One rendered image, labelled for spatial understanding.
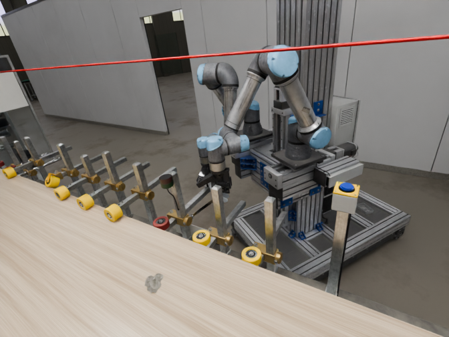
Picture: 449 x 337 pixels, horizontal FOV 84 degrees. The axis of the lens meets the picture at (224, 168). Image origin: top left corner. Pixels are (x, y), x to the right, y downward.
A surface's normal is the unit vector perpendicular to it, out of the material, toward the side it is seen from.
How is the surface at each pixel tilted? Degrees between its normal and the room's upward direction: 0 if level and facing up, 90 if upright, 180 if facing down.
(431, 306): 0
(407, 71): 90
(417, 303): 0
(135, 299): 0
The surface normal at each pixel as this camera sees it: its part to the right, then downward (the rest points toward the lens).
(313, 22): 0.44, 0.38
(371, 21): -0.55, 0.44
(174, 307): -0.11, -0.88
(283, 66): 0.25, 0.33
